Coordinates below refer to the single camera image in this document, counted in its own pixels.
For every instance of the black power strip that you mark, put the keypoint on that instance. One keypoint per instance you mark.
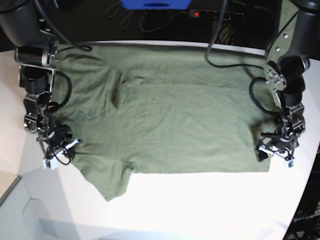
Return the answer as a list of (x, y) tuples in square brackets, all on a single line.
[(214, 14)]

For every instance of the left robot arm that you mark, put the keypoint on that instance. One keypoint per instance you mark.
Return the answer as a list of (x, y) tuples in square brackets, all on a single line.
[(286, 59)]

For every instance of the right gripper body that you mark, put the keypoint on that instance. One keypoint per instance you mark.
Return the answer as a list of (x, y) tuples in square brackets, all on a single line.
[(53, 141)]

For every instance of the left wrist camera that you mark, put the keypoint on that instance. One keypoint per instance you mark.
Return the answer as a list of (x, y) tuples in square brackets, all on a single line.
[(290, 164)]

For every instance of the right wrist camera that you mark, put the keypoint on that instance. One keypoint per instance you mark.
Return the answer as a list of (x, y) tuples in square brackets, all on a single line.
[(50, 163)]

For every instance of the olive green t-shirt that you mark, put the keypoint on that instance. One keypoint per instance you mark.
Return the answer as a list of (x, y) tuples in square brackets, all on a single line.
[(160, 110)]

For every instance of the blue box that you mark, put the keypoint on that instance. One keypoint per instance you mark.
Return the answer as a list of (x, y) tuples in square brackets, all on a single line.
[(155, 4)]

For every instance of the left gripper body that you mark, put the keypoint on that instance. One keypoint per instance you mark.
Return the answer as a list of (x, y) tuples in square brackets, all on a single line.
[(277, 144)]

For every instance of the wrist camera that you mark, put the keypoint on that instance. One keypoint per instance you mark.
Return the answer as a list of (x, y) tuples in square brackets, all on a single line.
[(290, 164), (50, 163)]

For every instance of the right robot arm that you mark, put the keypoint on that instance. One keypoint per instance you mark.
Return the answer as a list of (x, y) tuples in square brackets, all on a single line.
[(35, 37)]

